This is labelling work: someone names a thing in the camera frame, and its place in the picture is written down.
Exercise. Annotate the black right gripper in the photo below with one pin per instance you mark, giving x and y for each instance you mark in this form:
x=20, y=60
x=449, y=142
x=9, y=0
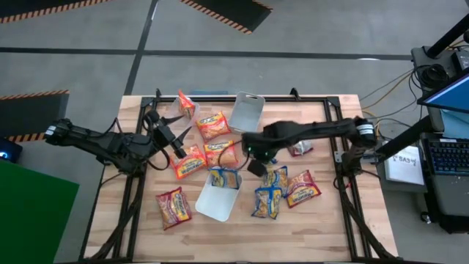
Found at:
x=261, y=148

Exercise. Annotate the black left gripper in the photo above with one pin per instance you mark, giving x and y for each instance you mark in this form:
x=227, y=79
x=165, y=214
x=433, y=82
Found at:
x=165, y=135

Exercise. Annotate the translucent plastic storage bin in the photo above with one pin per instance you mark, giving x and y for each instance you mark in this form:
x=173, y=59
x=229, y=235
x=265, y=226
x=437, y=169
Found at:
x=174, y=111

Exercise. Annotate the orange Maruchan chicken ramen pack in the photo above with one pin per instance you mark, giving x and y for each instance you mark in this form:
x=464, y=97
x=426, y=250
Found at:
x=188, y=162
x=213, y=126
x=186, y=104
x=221, y=154

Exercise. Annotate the blue Maruchan ramen pack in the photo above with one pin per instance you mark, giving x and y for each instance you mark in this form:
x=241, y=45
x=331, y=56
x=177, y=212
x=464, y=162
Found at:
x=224, y=178
x=266, y=202
x=277, y=177

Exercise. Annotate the white plastic storage bin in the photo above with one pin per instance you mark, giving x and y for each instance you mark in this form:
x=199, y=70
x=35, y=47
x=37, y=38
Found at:
x=216, y=203
x=244, y=115

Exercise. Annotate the red Maruchan beef ramen pack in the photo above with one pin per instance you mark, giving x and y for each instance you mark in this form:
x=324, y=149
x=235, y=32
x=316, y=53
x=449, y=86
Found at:
x=301, y=148
x=173, y=208
x=302, y=189

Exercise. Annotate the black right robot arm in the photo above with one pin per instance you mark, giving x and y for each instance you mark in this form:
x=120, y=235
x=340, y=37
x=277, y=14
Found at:
x=322, y=129

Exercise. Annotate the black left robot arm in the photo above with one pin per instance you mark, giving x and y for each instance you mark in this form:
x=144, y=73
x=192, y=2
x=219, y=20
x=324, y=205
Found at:
x=110, y=143

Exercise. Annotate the black hazard-striped mat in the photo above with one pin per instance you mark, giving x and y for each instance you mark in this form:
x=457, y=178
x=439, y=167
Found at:
x=36, y=7
x=29, y=113
x=234, y=11

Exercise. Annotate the black stand pole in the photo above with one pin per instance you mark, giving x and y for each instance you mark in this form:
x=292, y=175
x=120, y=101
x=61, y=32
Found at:
x=448, y=36
x=403, y=137

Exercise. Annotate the white paper sheet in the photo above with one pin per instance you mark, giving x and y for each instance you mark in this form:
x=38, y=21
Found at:
x=405, y=166

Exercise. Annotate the black device with blue light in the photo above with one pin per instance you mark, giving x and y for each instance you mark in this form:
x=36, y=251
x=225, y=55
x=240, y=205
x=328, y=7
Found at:
x=9, y=154

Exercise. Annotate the green board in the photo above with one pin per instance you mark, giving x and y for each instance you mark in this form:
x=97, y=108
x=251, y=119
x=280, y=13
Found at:
x=33, y=220

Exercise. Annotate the grey equipment box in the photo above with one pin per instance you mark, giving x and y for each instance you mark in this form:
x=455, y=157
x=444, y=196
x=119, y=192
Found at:
x=421, y=58

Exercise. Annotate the black laptop keyboard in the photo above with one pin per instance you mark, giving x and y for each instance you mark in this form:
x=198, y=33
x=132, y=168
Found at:
x=448, y=157

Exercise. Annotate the light blue sheet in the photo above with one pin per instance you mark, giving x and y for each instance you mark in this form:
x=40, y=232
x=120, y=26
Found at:
x=456, y=124

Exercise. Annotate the monitor with blue screen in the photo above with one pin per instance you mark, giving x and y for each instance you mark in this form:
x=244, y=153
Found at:
x=450, y=96

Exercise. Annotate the black aluminium table frame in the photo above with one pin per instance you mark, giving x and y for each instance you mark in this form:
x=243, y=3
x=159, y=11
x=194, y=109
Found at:
x=278, y=99

